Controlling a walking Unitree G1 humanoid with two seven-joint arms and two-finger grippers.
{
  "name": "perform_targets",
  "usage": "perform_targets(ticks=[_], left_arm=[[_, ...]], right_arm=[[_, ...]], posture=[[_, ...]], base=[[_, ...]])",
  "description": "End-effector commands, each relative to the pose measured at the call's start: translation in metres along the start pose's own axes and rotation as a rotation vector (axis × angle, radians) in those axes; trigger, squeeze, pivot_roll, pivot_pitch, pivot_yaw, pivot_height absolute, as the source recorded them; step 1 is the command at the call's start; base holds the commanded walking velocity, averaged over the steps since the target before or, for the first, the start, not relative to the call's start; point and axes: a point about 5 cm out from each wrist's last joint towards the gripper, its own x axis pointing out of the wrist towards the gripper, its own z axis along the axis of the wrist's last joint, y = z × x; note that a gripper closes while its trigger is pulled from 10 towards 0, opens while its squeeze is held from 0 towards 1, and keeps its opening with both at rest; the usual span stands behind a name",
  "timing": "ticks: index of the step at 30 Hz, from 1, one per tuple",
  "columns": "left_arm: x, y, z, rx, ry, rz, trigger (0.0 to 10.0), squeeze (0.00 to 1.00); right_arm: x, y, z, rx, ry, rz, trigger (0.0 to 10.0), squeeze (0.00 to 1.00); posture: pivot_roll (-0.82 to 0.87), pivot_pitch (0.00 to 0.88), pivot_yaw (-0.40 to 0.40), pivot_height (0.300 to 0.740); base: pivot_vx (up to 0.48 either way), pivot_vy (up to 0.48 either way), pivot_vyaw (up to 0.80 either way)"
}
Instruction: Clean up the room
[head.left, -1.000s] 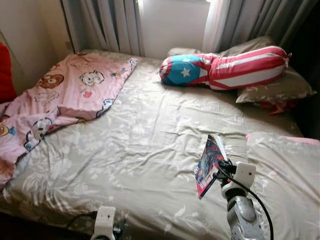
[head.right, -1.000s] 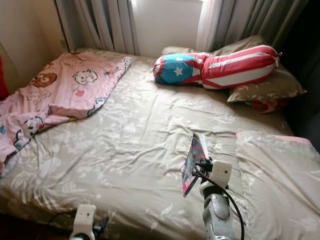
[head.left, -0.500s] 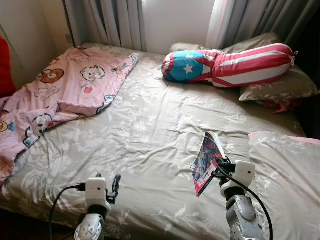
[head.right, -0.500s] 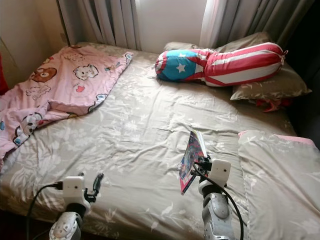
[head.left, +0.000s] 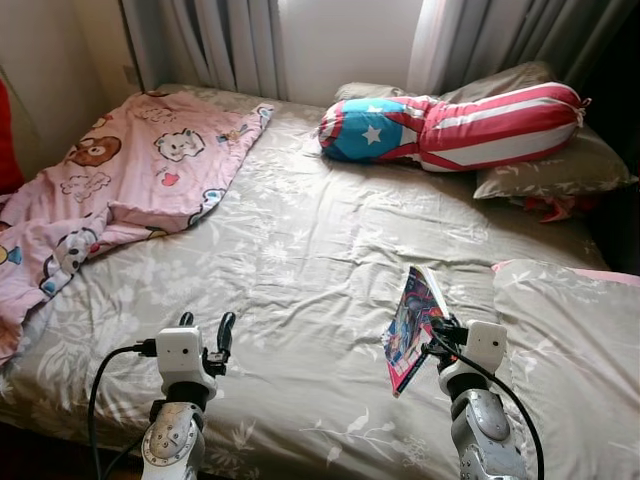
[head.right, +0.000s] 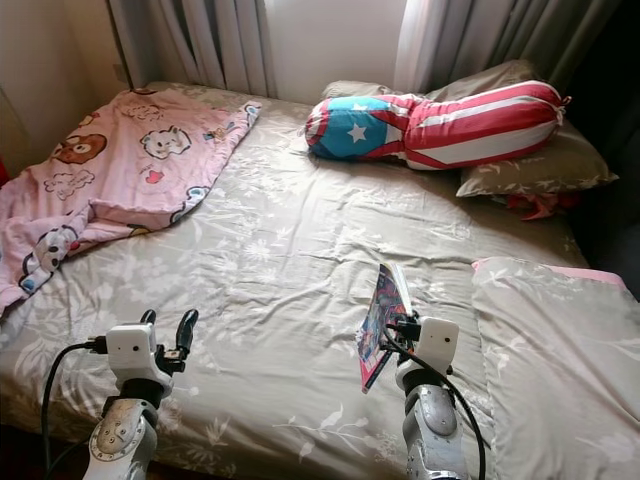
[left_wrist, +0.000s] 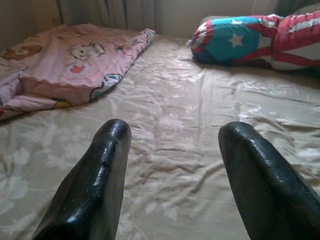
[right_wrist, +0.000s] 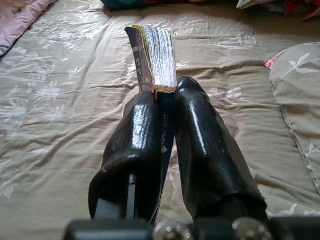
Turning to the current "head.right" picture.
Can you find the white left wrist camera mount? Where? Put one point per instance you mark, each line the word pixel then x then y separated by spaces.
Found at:
pixel 132 352

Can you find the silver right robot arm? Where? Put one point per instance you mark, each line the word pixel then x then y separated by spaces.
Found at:
pixel 435 430

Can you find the grey curtain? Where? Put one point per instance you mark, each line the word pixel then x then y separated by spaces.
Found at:
pixel 510 40
pixel 195 45

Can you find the red cloth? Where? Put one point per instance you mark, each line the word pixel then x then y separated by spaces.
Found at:
pixel 540 205

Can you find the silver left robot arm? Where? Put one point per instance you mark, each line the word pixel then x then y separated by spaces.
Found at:
pixel 120 438

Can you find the flag print bolster pillow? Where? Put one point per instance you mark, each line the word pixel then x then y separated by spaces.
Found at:
pixel 465 128

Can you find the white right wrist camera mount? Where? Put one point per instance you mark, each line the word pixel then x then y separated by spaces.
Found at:
pixel 437 342

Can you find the grey floral bed cover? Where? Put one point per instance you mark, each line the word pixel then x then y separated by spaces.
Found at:
pixel 280 290

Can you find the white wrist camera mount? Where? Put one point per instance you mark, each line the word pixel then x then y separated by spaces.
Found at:
pixel 132 352
pixel 437 342

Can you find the pink cartoon print blanket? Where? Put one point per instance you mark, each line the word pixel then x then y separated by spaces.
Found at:
pixel 120 170

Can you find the colourful comic book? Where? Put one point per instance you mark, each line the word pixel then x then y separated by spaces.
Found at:
pixel 378 330

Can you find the dark grey upholstered panel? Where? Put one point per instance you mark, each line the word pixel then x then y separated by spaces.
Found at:
pixel 615 150

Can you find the small grey floral pillow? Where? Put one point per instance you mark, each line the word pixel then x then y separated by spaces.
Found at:
pixel 555 168
pixel 485 78

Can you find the large grey floral pillow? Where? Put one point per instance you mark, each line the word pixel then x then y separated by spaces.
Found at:
pixel 560 360

